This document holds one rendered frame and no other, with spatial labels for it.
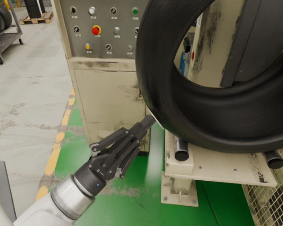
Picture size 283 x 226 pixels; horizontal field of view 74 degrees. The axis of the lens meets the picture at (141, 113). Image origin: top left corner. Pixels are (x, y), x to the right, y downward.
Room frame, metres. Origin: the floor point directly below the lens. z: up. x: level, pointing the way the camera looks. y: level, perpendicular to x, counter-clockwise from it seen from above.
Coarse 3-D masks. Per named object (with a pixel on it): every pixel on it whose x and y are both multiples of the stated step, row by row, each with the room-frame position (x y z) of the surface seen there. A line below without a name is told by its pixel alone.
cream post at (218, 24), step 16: (224, 0) 0.73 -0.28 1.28; (240, 0) 0.73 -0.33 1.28; (208, 16) 0.74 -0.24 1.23; (224, 16) 0.73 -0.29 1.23; (208, 32) 0.73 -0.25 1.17; (224, 32) 0.73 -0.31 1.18; (192, 48) 0.85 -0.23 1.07; (208, 48) 0.73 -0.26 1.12; (224, 48) 0.73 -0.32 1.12; (192, 64) 0.78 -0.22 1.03; (208, 64) 0.73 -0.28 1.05; (224, 64) 0.73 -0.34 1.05; (192, 80) 0.74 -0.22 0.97; (208, 80) 0.73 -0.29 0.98; (176, 192) 0.73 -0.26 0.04
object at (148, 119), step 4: (148, 116) 0.40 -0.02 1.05; (152, 116) 0.39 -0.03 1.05; (144, 120) 0.39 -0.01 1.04; (148, 120) 0.38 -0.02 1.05; (152, 120) 0.38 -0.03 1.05; (144, 124) 0.37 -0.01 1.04; (148, 124) 0.37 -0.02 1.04; (140, 128) 0.36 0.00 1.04; (144, 128) 0.36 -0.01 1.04; (136, 132) 0.35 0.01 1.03; (140, 132) 0.35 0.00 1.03; (136, 136) 0.34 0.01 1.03
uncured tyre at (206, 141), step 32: (160, 0) 0.41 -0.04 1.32; (192, 0) 0.38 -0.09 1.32; (160, 32) 0.39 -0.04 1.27; (160, 64) 0.39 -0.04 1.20; (160, 96) 0.39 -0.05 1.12; (192, 96) 0.64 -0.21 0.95; (224, 96) 0.63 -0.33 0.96; (256, 96) 0.60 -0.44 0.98; (192, 128) 0.37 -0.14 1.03; (224, 128) 0.50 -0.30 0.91; (256, 128) 0.47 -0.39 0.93
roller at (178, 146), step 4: (176, 136) 0.45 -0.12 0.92; (176, 140) 0.43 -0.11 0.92; (180, 140) 0.43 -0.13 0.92; (176, 144) 0.41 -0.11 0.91; (180, 144) 0.41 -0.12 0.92; (184, 144) 0.41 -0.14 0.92; (176, 148) 0.40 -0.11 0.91; (180, 148) 0.39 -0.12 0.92; (184, 148) 0.39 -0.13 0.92; (176, 152) 0.38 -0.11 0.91; (180, 152) 0.38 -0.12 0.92; (184, 152) 0.38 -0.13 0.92; (188, 152) 0.39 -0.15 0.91; (176, 156) 0.38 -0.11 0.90; (180, 156) 0.38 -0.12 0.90; (184, 156) 0.37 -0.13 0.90; (188, 156) 0.38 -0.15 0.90; (180, 160) 0.38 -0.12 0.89; (184, 160) 0.37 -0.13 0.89
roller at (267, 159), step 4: (264, 152) 0.39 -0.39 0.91; (268, 152) 0.38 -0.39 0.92; (272, 152) 0.38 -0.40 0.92; (276, 152) 0.38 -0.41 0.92; (264, 156) 0.38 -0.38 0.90; (268, 156) 0.37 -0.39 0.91; (272, 156) 0.36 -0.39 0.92; (276, 156) 0.36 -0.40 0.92; (280, 156) 0.36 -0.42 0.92; (268, 160) 0.36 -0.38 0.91; (272, 160) 0.35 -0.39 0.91; (276, 160) 0.35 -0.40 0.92; (280, 160) 0.35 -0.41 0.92; (268, 164) 0.35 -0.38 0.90; (272, 164) 0.35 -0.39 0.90; (276, 164) 0.35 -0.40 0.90; (280, 164) 0.34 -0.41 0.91; (272, 168) 0.35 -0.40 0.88; (276, 168) 0.35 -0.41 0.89
